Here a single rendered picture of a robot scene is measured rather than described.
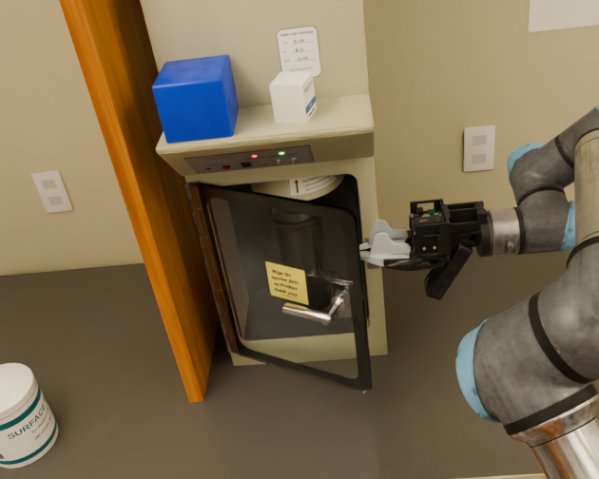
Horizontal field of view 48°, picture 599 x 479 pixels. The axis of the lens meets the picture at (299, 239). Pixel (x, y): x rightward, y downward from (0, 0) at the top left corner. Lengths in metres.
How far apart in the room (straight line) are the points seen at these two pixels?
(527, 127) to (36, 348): 1.23
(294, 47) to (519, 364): 0.56
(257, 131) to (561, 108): 0.85
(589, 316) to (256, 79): 0.59
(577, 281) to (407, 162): 0.90
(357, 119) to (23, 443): 0.84
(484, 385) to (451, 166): 0.89
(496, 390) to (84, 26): 0.71
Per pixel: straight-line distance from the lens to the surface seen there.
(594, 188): 0.94
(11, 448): 1.38
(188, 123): 0.99
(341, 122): 0.99
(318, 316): 1.10
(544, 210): 1.09
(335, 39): 1.04
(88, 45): 1.00
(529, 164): 1.14
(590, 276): 0.80
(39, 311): 1.76
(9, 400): 1.32
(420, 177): 1.65
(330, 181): 1.19
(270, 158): 1.05
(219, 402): 1.37
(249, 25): 1.04
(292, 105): 0.99
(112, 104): 1.02
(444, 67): 1.54
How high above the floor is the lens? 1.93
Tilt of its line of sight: 35 degrees down
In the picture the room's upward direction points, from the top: 9 degrees counter-clockwise
